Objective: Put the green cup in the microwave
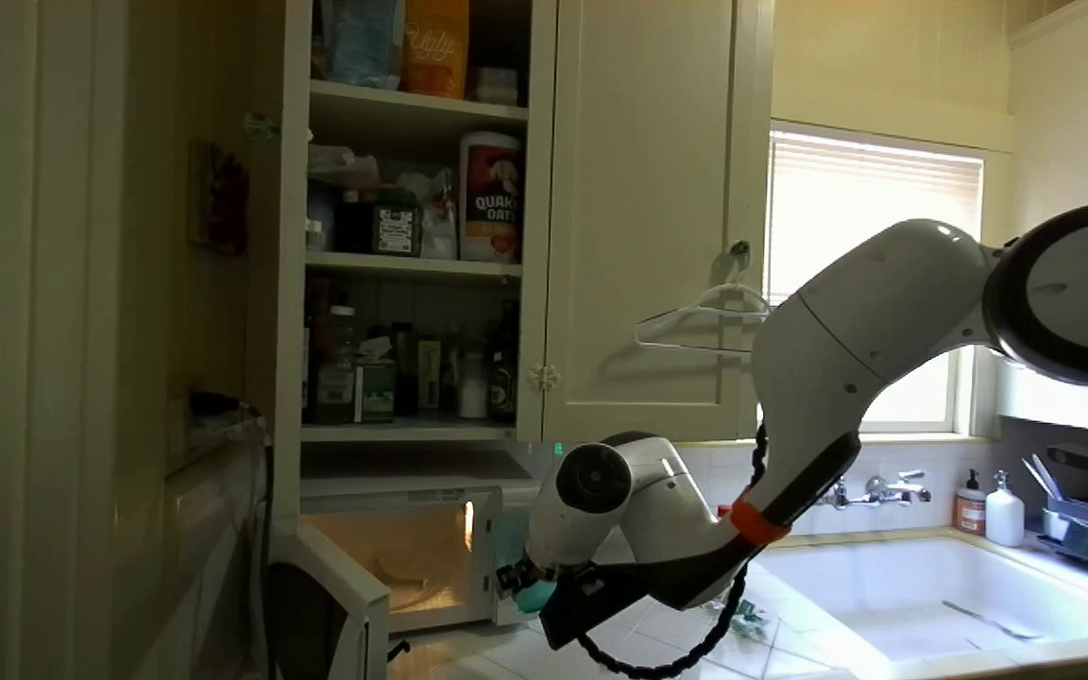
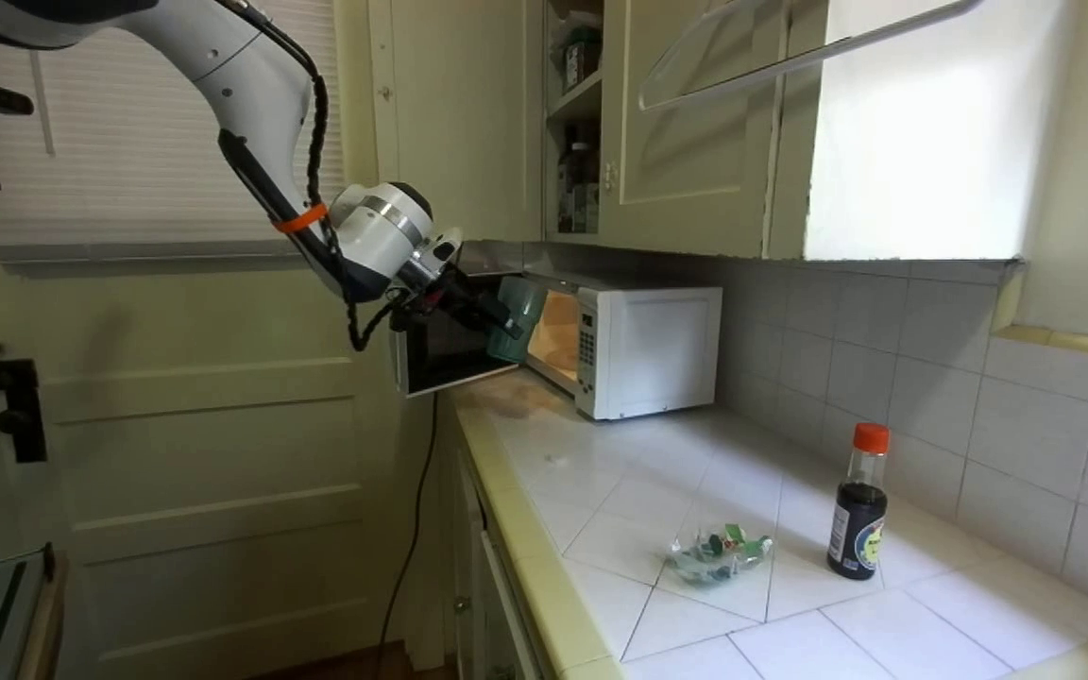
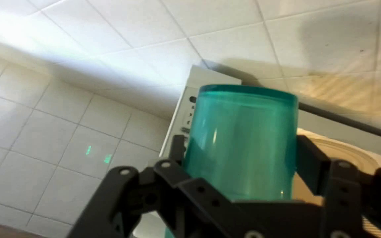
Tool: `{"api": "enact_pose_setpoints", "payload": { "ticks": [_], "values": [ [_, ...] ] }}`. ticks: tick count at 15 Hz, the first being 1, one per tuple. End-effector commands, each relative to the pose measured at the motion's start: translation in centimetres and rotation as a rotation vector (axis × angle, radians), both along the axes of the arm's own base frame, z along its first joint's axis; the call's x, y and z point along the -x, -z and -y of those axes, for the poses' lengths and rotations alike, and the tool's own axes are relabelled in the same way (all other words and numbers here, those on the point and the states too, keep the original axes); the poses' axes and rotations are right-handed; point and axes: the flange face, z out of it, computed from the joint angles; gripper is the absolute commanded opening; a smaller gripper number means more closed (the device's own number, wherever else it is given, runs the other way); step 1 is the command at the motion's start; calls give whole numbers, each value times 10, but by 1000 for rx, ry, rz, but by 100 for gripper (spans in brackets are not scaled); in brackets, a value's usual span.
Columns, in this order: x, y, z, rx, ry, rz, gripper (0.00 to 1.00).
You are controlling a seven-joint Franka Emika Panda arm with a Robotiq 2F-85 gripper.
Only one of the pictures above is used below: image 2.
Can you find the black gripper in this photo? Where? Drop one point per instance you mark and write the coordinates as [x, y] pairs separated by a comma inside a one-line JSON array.
[[458, 303]]

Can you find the translucent green plastic cup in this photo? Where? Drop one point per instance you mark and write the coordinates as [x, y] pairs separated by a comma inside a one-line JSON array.
[[525, 314]]

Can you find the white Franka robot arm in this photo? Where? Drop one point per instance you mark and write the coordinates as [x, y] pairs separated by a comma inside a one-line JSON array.
[[228, 60]]

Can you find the white microwave oven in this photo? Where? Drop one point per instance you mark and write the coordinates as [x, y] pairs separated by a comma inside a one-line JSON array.
[[642, 351]]

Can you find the dark glass bottle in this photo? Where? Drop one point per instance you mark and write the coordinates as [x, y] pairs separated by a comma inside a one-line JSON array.
[[580, 190]]

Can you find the cream cabinet door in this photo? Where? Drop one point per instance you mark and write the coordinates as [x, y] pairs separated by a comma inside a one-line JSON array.
[[695, 151]]

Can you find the cream base cabinet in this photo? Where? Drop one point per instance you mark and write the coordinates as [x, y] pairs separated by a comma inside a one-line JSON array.
[[493, 617]]

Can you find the cream panelled room door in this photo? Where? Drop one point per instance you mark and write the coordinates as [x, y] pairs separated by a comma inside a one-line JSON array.
[[216, 439]]

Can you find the soy sauce bottle orange cap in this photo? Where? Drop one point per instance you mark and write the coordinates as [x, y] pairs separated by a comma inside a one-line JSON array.
[[860, 516]]

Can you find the white door window blind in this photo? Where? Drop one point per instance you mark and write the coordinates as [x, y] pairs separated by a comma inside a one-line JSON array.
[[102, 162]]

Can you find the black door latch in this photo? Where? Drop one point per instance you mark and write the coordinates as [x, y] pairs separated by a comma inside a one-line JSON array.
[[17, 418]]

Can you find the cream wall cabinet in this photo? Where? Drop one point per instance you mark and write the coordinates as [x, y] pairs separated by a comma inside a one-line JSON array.
[[906, 125]]

